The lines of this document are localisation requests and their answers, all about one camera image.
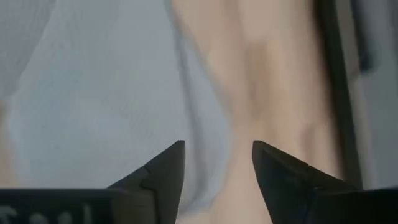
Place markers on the grey waffle microfiber towel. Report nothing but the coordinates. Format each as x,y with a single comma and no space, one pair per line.
93,93

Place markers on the black metal table frame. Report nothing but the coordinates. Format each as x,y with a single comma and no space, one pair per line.
339,93

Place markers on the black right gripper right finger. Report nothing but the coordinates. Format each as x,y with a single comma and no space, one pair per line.
295,193

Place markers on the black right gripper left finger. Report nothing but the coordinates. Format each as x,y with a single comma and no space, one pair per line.
149,193

